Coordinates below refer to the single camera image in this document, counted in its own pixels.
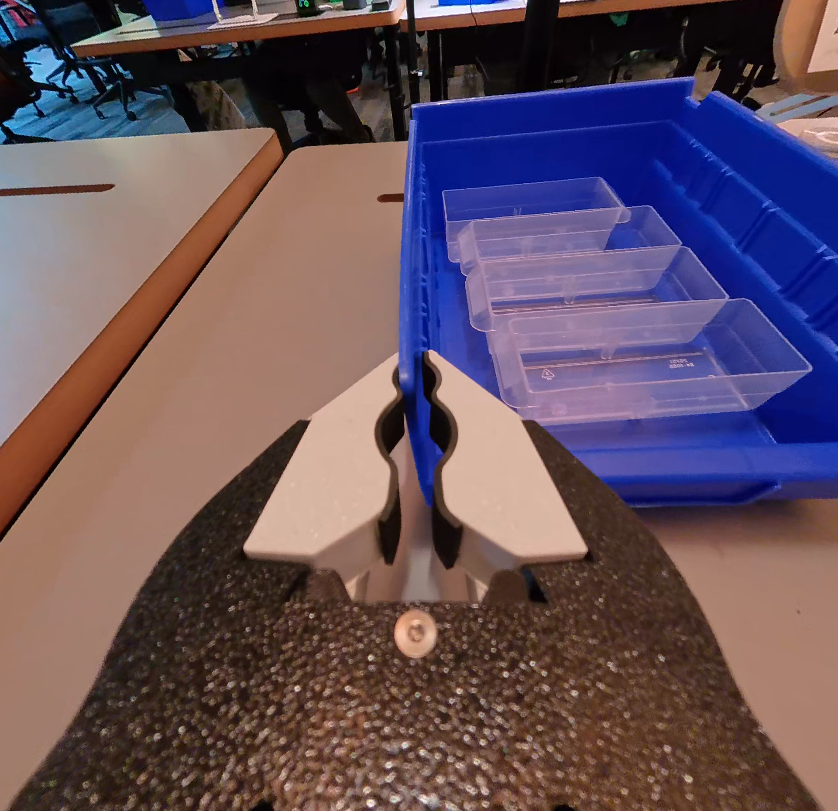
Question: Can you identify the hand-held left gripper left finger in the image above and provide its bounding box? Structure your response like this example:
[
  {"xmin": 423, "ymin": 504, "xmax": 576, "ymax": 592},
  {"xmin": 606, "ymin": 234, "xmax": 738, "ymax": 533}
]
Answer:
[{"xmin": 242, "ymin": 352, "xmax": 403, "ymax": 604}]

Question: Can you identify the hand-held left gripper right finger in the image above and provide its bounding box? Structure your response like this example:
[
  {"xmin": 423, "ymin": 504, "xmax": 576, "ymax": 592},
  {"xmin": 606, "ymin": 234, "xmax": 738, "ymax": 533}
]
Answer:
[{"xmin": 422, "ymin": 349, "xmax": 590, "ymax": 602}]

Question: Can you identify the large blue plastic bin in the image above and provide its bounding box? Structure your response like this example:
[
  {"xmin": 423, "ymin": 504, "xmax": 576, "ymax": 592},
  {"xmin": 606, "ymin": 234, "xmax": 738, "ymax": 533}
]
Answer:
[{"xmin": 398, "ymin": 77, "xmax": 838, "ymax": 507}]

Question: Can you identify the clear plastic drawer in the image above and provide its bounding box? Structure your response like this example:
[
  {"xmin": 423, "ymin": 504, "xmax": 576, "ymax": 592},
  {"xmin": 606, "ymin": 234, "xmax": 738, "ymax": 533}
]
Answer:
[
  {"xmin": 457, "ymin": 204, "xmax": 683, "ymax": 277},
  {"xmin": 442, "ymin": 176, "xmax": 631, "ymax": 262},
  {"xmin": 491, "ymin": 298, "xmax": 813, "ymax": 427},
  {"xmin": 465, "ymin": 247, "xmax": 729, "ymax": 333}
]

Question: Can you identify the long wooden-edged table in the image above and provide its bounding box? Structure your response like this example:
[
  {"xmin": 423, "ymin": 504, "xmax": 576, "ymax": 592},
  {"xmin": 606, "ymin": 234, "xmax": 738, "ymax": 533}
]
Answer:
[
  {"xmin": 399, "ymin": 0, "xmax": 790, "ymax": 33},
  {"xmin": 71, "ymin": 0, "xmax": 407, "ymax": 59}
]

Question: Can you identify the black pole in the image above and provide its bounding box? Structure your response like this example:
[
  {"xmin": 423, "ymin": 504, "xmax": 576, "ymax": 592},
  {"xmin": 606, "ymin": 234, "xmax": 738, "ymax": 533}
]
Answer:
[{"xmin": 527, "ymin": 0, "xmax": 564, "ymax": 92}]

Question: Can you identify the black office chair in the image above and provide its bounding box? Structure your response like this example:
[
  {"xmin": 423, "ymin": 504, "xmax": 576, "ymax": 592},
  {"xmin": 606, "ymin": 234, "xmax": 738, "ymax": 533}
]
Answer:
[{"xmin": 0, "ymin": 0, "xmax": 140, "ymax": 138}]

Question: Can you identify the white wire stand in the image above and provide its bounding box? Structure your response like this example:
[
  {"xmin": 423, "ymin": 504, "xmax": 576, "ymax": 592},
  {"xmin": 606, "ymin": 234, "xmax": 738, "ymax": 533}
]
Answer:
[{"xmin": 206, "ymin": 0, "xmax": 279, "ymax": 27}]

